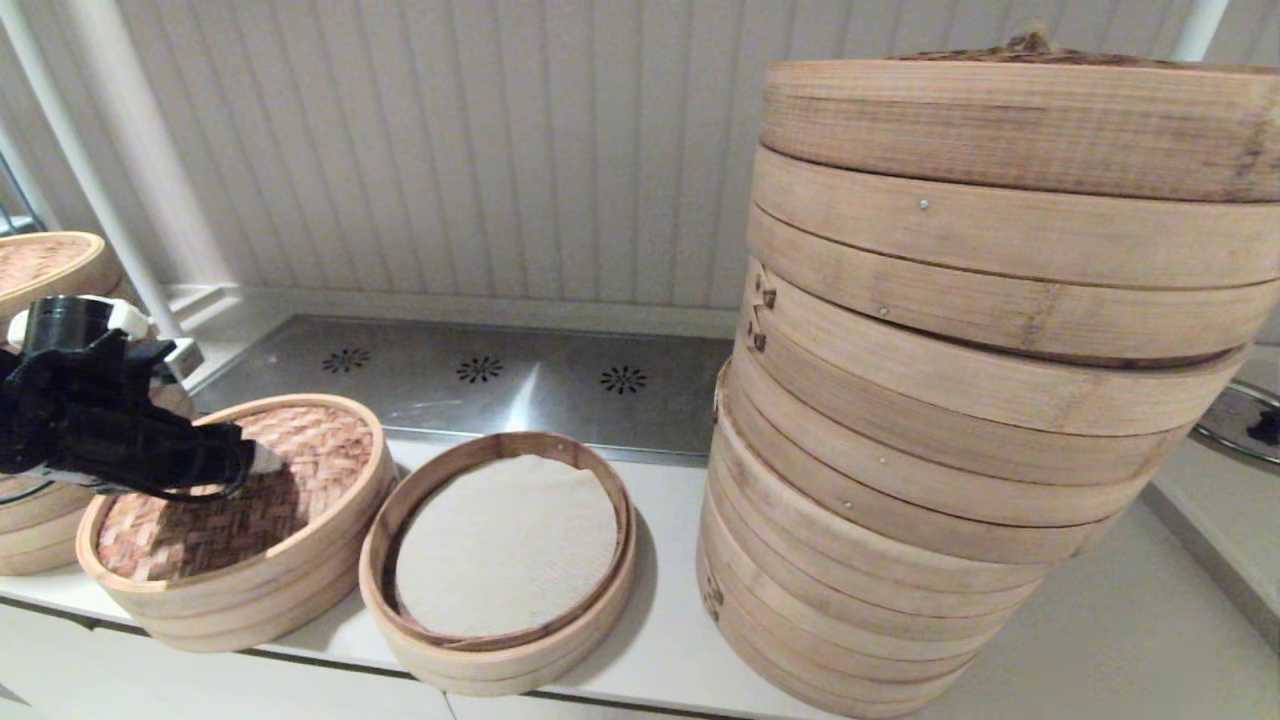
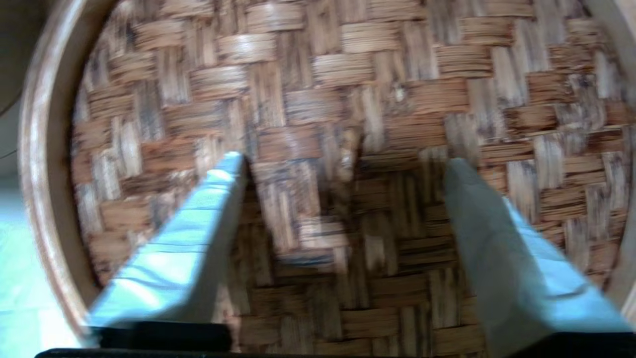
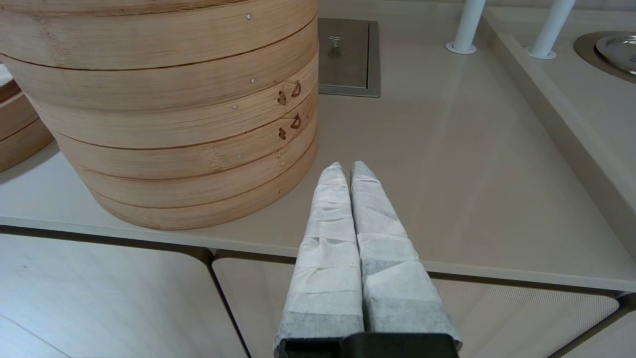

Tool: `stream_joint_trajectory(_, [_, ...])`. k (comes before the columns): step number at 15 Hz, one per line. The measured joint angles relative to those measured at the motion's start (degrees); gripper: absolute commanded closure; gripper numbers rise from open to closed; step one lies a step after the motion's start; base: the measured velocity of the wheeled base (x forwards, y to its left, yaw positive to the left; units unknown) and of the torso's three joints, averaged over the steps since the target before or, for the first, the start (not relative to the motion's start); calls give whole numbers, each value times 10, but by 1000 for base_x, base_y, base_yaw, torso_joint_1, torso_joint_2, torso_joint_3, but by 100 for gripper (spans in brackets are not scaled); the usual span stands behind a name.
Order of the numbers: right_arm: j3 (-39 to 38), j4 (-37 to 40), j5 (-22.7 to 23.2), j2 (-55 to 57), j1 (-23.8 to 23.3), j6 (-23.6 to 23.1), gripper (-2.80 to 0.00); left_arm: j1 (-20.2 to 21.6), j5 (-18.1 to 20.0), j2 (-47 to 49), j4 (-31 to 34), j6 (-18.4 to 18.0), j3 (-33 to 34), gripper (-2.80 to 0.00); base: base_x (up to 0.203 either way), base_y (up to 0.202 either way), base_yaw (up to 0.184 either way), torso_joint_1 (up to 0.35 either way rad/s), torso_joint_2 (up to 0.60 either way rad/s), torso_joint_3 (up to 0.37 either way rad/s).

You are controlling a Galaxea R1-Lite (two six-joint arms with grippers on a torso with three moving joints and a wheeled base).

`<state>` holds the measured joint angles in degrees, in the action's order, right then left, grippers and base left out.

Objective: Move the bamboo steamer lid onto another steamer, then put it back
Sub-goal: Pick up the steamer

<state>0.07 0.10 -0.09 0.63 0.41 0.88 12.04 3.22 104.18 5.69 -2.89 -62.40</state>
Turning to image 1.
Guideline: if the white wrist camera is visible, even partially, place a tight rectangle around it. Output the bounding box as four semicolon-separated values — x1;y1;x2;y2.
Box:
105;300;206;386

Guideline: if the round metal pan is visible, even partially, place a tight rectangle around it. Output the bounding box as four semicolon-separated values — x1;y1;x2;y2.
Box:
1190;378;1280;467

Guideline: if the perforated stainless steel plate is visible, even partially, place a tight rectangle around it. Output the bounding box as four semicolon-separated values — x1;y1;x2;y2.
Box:
190;314;734;468

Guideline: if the grey metal frame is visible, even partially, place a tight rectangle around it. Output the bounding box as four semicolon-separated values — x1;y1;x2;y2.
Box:
0;148;47;235

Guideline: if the white steamer liner cloth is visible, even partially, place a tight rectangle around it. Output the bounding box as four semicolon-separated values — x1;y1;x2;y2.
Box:
395;455;621;637

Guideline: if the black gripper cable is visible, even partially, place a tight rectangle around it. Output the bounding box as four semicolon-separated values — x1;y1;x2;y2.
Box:
95;440;259;503

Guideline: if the thin white round pole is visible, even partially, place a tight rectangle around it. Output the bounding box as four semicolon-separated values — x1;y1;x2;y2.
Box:
0;0;191;346
1172;0;1231;63

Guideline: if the large woven bamboo steamer lid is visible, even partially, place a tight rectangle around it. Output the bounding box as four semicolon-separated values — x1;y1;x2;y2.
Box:
760;32;1280;205

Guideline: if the thick white column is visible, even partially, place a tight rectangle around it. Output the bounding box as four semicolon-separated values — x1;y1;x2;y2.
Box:
58;0;239;291

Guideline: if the white cabinet front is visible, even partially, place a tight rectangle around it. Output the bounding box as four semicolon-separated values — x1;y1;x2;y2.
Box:
0;597;831;720

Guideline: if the large bamboo steamer basket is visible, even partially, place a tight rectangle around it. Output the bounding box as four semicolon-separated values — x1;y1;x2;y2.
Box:
747;146;1280;369
712;360;1193;566
695;495;1001;719
700;425;1051;646
735;258;1251;488

